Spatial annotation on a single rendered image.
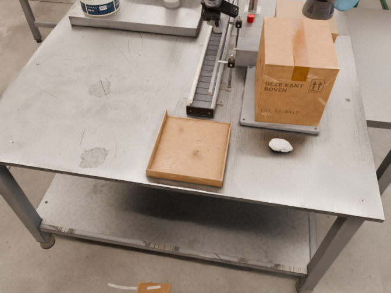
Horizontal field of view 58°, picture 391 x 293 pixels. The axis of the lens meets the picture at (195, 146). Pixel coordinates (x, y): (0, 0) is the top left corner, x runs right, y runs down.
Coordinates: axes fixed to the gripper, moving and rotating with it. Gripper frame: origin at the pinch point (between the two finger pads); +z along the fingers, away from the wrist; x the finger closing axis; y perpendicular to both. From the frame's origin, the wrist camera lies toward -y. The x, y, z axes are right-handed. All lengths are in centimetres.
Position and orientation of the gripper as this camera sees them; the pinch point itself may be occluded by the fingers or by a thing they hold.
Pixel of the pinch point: (219, 25)
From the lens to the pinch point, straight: 174.3
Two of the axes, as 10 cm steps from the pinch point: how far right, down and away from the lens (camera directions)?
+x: -1.5, 9.7, -1.7
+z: 0.9, 1.9, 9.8
